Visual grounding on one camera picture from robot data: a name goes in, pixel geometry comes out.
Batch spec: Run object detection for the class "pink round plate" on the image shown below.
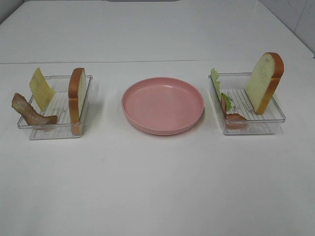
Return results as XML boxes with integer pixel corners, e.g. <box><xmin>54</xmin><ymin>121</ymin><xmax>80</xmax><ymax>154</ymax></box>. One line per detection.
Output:
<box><xmin>122</xmin><ymin>77</ymin><xmax>204</xmax><ymax>135</ymax></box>

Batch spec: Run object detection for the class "bread slice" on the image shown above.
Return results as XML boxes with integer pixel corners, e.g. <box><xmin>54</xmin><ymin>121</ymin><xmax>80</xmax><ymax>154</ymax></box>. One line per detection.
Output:
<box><xmin>68</xmin><ymin>67</ymin><xmax>87</xmax><ymax>136</ymax></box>
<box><xmin>245</xmin><ymin>52</ymin><xmax>284</xmax><ymax>114</ymax></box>

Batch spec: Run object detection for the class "right clear plastic tray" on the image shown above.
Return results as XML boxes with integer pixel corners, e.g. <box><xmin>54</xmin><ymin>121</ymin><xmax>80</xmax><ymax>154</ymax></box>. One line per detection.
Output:
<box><xmin>208</xmin><ymin>72</ymin><xmax>285</xmax><ymax>135</ymax></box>

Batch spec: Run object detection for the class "green lettuce leaf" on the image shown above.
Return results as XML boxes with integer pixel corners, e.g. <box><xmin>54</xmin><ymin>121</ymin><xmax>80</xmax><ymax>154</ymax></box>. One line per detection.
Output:
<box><xmin>210</xmin><ymin>68</ymin><xmax>232</xmax><ymax>112</ymax></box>

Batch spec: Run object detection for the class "bacon strip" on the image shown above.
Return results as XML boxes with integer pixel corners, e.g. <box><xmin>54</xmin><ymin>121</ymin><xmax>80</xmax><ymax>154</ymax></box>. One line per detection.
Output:
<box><xmin>11</xmin><ymin>93</ymin><xmax>58</xmax><ymax>125</ymax></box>
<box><xmin>220</xmin><ymin>93</ymin><xmax>247</xmax><ymax>129</ymax></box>

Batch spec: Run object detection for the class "clear plastic tray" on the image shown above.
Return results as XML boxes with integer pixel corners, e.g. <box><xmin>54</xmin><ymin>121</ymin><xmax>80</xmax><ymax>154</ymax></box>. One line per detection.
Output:
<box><xmin>208</xmin><ymin>72</ymin><xmax>285</xmax><ymax>135</ymax></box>
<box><xmin>17</xmin><ymin>75</ymin><xmax>95</xmax><ymax>140</ymax></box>

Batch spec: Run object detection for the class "left clear plastic tray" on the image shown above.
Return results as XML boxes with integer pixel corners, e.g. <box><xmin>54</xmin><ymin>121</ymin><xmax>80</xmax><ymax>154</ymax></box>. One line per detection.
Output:
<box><xmin>17</xmin><ymin>75</ymin><xmax>95</xmax><ymax>140</ymax></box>

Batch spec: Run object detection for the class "yellow cheese slice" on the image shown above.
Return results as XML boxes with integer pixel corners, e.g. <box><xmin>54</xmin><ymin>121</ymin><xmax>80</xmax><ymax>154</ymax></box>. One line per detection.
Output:
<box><xmin>29</xmin><ymin>67</ymin><xmax>55</xmax><ymax>111</ymax></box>

